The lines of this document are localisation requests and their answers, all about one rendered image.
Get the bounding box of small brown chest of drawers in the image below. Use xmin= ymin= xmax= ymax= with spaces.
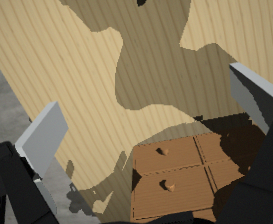
xmin=130 ymin=124 xmax=266 ymax=223

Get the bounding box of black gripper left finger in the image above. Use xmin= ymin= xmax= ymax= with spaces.
xmin=0 ymin=101 xmax=69 ymax=224

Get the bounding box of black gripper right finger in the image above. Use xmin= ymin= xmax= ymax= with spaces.
xmin=214 ymin=62 xmax=273 ymax=224

